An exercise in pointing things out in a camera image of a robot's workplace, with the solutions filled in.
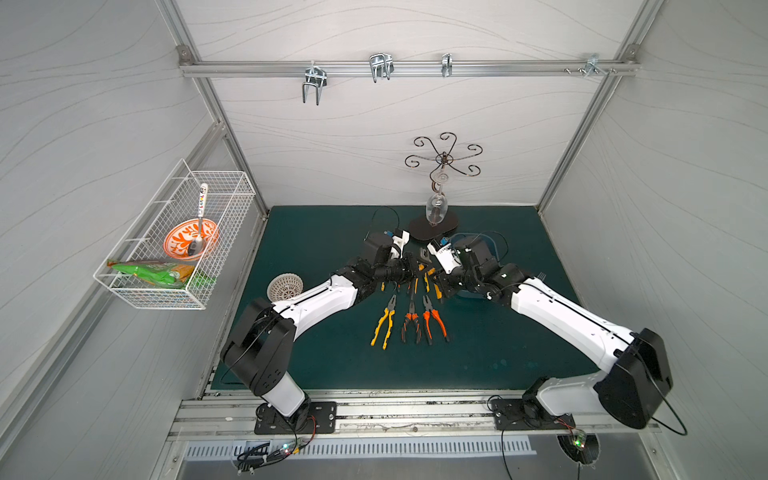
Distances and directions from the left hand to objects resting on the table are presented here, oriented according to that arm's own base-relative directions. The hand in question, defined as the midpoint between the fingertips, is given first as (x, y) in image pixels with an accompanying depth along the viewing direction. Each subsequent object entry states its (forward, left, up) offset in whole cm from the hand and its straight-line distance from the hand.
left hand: (434, 267), depth 78 cm
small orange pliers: (-4, 0, -19) cm, 20 cm away
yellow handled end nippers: (-1, 0, -1) cm, 1 cm away
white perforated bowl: (+4, +46, -18) cm, 50 cm away
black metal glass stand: (+31, -1, -18) cm, 36 cm away
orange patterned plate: (-2, +60, +14) cm, 62 cm away
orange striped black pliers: (-5, +5, -20) cm, 21 cm away
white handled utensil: (-4, +55, +14) cm, 56 cm away
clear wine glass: (+24, -3, -2) cm, 24 cm away
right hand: (0, 0, -3) cm, 3 cm away
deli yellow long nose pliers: (-4, +12, -19) cm, 23 cm away
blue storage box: (-2, -5, +15) cm, 16 cm away
